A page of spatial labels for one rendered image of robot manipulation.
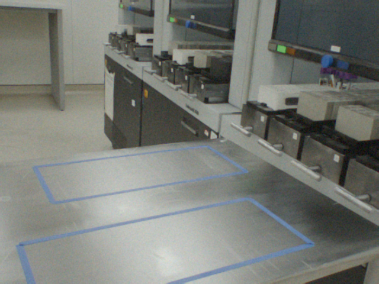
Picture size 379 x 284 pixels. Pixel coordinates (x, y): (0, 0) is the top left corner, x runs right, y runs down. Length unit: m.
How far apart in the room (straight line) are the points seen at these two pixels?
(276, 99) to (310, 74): 0.24
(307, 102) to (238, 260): 0.73
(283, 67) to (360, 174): 0.54
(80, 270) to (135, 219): 0.13
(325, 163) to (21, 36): 3.85
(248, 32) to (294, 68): 0.20
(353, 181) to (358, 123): 0.15
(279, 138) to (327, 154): 0.18
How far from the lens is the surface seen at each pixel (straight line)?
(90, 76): 4.73
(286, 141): 1.16
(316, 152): 1.07
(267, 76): 1.39
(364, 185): 0.98
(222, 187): 0.73
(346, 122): 1.11
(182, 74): 1.76
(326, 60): 1.12
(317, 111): 1.18
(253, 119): 1.29
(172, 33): 2.14
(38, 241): 0.58
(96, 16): 4.66
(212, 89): 1.59
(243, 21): 1.53
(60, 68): 3.99
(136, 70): 2.35
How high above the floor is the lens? 1.13
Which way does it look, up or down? 20 degrees down
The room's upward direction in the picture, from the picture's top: 4 degrees clockwise
